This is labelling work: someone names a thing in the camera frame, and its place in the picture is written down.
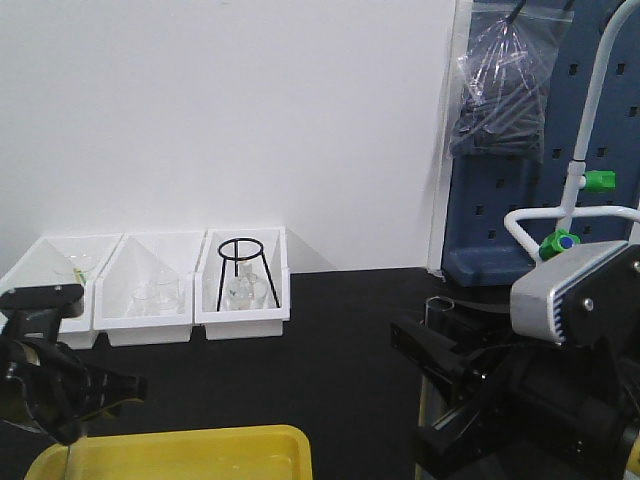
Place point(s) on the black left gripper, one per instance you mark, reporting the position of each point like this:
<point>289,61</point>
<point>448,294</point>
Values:
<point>45,388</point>

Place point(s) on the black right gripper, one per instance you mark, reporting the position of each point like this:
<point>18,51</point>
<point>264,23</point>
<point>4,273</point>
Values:
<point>578,405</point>

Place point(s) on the tall clear test tube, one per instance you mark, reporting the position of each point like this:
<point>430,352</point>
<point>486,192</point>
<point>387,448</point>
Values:
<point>432,404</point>

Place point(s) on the yellow plastic tray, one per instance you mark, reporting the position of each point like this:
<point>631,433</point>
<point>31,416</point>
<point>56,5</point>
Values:
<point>256,452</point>

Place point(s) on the middle white storage bin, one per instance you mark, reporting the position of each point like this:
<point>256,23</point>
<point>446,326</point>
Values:
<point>137,258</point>

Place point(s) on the white storage bin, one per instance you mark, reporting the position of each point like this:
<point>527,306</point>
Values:
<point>137,258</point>
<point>35,268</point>
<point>224,324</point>

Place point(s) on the glass funnel in left bin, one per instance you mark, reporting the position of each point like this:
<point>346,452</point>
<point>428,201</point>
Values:
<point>76,268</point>

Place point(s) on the glass beakers in middle bin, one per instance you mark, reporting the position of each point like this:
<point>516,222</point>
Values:
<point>160,295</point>

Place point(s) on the left white storage bin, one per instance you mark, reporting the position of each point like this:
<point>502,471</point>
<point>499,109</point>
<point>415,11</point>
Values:
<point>35,268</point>

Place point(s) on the blue pegboard drying rack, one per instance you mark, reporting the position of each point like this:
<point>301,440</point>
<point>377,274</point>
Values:
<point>478,251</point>

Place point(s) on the white lab faucet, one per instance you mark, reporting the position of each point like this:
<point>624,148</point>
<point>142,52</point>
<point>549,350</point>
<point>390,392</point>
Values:
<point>577,177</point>

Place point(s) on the right white storage bin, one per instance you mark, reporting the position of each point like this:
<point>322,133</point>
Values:
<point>224,324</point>

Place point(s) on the glass flask in right bin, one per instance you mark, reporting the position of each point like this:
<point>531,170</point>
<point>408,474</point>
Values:
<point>246,291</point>

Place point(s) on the clear bag of black pegs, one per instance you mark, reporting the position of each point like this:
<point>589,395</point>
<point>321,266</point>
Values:
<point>506,73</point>

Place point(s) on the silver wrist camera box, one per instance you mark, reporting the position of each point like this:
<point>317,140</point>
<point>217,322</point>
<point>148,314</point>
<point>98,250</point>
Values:
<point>536,298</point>

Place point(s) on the black wire tripod stand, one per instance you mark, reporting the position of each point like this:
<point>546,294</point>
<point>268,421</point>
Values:
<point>238,250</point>

